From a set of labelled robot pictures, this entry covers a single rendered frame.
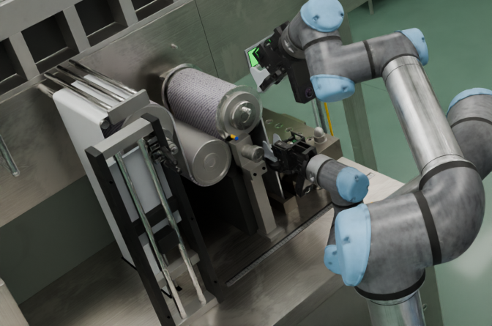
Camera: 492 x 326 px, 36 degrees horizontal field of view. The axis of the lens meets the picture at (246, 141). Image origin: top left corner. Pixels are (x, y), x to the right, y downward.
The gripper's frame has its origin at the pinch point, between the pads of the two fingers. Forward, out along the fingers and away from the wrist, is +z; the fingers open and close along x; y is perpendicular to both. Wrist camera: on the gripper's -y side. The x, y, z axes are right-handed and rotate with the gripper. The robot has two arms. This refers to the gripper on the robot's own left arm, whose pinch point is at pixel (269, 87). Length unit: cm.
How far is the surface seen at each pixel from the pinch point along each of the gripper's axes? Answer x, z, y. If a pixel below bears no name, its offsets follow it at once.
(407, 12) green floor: -251, 241, 23
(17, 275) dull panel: 61, 62, 2
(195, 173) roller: 17.2, 24.5, -5.1
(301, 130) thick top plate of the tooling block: -23.3, 41.2, -10.2
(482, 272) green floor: -86, 103, -93
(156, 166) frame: 30.2, 8.0, -0.3
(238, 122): 2.4, 19.0, -0.9
